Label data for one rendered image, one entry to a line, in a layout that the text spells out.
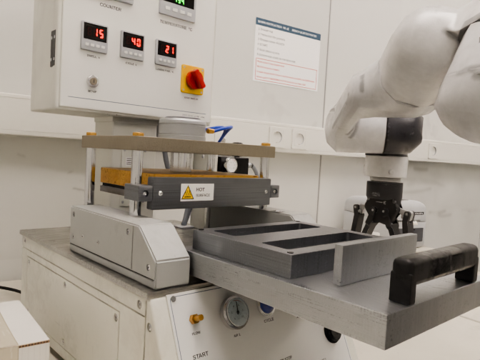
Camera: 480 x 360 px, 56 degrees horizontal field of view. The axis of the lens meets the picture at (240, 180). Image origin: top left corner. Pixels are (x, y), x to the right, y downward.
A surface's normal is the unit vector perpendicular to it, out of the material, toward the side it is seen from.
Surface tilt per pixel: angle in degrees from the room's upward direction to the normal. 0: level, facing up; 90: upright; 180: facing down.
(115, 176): 90
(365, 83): 82
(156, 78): 90
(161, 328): 65
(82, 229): 90
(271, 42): 90
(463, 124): 137
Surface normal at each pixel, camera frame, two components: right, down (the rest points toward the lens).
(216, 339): 0.63, -0.35
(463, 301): 0.67, 0.07
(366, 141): -0.12, 0.67
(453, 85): -0.92, -0.30
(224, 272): -0.74, 0.00
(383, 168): -0.42, 0.05
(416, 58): -0.55, 0.54
